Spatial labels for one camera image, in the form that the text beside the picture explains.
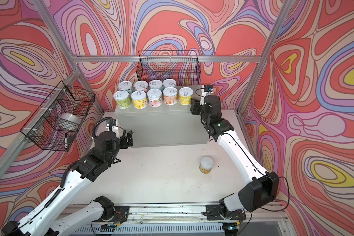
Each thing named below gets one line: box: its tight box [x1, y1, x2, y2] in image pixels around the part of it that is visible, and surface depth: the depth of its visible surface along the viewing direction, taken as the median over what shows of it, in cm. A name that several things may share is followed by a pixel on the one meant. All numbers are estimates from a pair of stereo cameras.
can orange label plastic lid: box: [199, 156, 214, 175], surface depth 86 cm
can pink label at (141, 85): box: [133, 80, 149, 92], surface depth 78 cm
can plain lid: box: [147, 88, 163, 108], surface depth 74 cm
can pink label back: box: [163, 87, 178, 106], surface depth 75 cm
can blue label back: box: [148, 79, 164, 91], surface depth 79 cm
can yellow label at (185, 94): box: [178, 86, 194, 106], surface depth 75 cm
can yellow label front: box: [130, 90, 148, 110], surface depth 73 cm
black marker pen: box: [64, 132, 68, 149], surface depth 73 cm
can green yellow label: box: [113, 89, 132, 110], surface depth 73 cm
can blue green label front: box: [162, 78, 177, 89], surface depth 80 cm
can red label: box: [118, 80, 134, 95], surface depth 78 cm
